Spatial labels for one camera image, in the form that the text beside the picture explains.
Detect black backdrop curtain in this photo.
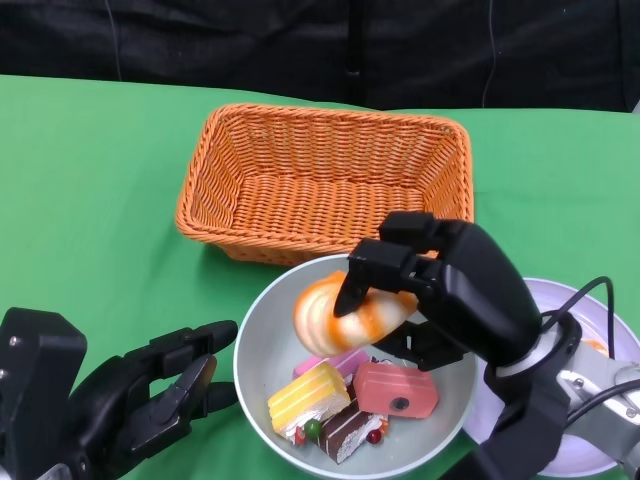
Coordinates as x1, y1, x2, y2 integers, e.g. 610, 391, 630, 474
0, 0, 640, 116

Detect pale green bowl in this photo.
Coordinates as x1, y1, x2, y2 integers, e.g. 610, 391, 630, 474
233, 253, 479, 475

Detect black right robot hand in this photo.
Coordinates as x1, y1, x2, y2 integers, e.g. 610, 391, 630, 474
333, 211, 544, 374

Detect black backdrop strap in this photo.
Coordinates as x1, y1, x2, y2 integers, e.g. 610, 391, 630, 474
345, 0, 364, 79

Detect salmon cake block with blueberry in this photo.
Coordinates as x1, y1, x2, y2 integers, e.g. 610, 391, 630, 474
353, 362, 440, 419

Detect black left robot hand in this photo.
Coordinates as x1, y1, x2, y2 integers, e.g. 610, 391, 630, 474
69, 319, 239, 480

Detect chocolate layered cake slice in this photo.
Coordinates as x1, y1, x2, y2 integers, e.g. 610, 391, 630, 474
312, 399, 391, 466

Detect yellow layered cake slice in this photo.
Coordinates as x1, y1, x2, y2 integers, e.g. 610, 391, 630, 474
267, 362, 351, 446

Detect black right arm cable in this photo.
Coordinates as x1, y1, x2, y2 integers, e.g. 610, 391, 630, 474
542, 276, 617, 359

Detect pink striped cake piece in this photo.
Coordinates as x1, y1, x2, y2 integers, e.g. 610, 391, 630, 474
293, 348, 371, 379

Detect orange striped shell bread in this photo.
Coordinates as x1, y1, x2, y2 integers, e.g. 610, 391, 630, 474
293, 271, 419, 356

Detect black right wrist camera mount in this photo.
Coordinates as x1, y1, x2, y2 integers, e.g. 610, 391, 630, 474
439, 312, 584, 480

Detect orange wicker basket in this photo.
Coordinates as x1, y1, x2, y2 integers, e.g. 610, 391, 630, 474
174, 103, 474, 266

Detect green tablecloth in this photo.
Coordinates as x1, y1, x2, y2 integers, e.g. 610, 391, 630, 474
0, 74, 640, 480

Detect lavender white plate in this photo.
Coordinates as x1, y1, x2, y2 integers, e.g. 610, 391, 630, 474
464, 277, 634, 477

